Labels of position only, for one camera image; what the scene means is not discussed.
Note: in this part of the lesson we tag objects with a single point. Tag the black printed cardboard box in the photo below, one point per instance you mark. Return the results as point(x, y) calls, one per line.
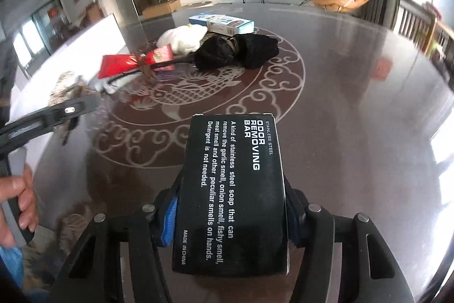
point(230, 200)

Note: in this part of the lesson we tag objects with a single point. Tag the silver metal piece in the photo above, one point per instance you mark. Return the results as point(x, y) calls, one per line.
point(104, 85)

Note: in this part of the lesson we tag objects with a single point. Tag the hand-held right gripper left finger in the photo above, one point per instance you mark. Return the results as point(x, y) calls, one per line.
point(169, 222)

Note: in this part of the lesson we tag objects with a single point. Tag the patterned dark desktop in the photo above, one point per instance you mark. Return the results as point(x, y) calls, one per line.
point(337, 93)

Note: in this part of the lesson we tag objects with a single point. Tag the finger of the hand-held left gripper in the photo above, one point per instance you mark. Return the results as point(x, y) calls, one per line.
point(83, 104)

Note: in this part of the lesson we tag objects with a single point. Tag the cream knitted hat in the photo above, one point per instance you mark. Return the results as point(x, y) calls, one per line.
point(182, 38)

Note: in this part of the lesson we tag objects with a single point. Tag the person's left hand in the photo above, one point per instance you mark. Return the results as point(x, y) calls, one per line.
point(28, 203)

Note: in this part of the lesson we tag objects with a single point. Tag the black cloth bundle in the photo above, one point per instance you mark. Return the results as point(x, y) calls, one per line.
point(234, 51)

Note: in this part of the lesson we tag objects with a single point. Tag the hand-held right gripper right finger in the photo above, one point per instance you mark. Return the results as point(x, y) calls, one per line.
point(293, 230)

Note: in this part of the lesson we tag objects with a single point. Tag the red gift packet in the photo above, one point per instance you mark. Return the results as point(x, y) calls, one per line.
point(120, 64)

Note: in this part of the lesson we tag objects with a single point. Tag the dark wooden chair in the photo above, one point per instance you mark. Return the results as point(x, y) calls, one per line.
point(413, 19)

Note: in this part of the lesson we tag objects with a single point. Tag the flat cardboard box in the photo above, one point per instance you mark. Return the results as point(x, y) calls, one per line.
point(161, 7)

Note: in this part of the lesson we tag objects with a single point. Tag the blue and white box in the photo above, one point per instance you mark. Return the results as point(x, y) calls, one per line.
point(220, 22)

